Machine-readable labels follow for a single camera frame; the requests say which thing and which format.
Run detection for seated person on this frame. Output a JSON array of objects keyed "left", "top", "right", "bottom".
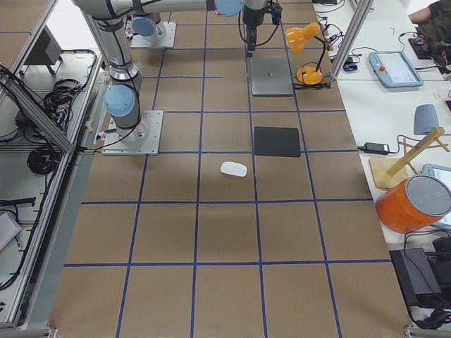
[{"left": 408, "top": 0, "right": 450, "bottom": 74}]

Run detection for orange desk lamp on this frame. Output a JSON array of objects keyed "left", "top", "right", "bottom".
[{"left": 285, "top": 22, "right": 334, "bottom": 90}]

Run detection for white computer mouse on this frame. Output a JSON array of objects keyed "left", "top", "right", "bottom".
[{"left": 220, "top": 161, "right": 247, "bottom": 177}]

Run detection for silver closed laptop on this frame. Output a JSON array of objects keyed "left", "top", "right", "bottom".
[{"left": 250, "top": 54, "right": 293, "bottom": 96}]

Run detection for wooden stand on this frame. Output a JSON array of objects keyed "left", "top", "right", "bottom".
[{"left": 369, "top": 126, "right": 450, "bottom": 189}]

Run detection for blue teach pendant top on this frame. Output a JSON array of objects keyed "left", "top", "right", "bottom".
[{"left": 369, "top": 51, "right": 424, "bottom": 88}]

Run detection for black power adapter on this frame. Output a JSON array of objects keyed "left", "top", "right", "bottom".
[{"left": 357, "top": 142, "right": 390, "bottom": 155}]

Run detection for grey blue pad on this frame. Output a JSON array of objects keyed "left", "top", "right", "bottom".
[{"left": 414, "top": 104, "right": 439, "bottom": 135}]

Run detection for black mousepad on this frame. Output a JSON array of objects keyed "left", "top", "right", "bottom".
[{"left": 254, "top": 126, "right": 301, "bottom": 158}]

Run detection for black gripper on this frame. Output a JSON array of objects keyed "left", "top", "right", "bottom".
[{"left": 242, "top": 0, "right": 283, "bottom": 58}]

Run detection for aluminium frame post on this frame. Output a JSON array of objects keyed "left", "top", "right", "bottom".
[{"left": 330, "top": 0, "right": 373, "bottom": 80}]

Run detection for aluminium frame left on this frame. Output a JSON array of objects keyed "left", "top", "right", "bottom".
[{"left": 1, "top": 1, "right": 103, "bottom": 336}]

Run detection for orange cylindrical bin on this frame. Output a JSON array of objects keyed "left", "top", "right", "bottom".
[{"left": 376, "top": 175, "right": 443, "bottom": 234}]

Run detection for coiled black cables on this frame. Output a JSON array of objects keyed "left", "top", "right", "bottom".
[{"left": 27, "top": 144, "right": 59, "bottom": 175}]

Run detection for black box device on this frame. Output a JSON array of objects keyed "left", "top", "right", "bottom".
[{"left": 390, "top": 248, "right": 450, "bottom": 309}]

